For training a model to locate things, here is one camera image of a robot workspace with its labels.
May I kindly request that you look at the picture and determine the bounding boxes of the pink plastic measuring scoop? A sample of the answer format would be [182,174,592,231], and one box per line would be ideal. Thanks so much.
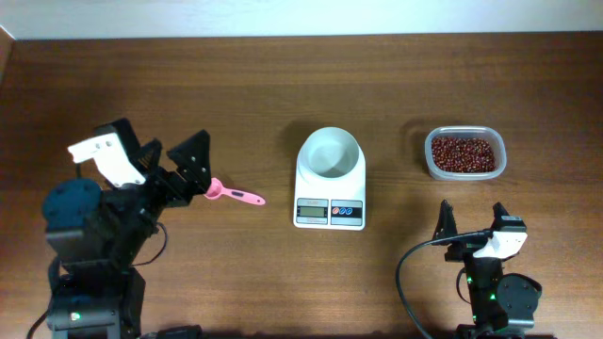
[204,177,266,205]

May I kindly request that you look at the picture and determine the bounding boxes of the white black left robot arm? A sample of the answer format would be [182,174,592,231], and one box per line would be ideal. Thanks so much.
[41,130,211,338]

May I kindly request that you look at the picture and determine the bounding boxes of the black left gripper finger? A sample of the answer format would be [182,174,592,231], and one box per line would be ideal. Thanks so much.
[134,138,162,175]
[167,130,211,194]

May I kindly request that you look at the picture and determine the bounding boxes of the white digital kitchen scale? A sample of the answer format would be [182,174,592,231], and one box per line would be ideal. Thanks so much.
[292,153,367,231]

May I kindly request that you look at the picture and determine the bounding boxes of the white round bowl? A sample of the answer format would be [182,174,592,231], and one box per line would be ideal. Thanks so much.
[298,127,364,181]

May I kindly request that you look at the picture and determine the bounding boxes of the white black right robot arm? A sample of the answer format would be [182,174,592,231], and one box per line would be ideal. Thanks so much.
[432,201,542,338]

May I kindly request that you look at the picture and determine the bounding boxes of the clear plastic bean container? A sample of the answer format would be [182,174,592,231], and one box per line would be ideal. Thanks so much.
[424,125,507,181]

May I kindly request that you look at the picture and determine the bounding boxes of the red beans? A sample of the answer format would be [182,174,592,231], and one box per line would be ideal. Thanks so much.
[431,137,496,173]

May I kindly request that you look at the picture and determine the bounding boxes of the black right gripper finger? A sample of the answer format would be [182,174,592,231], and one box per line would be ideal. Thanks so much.
[493,202,521,226]
[432,200,458,244]

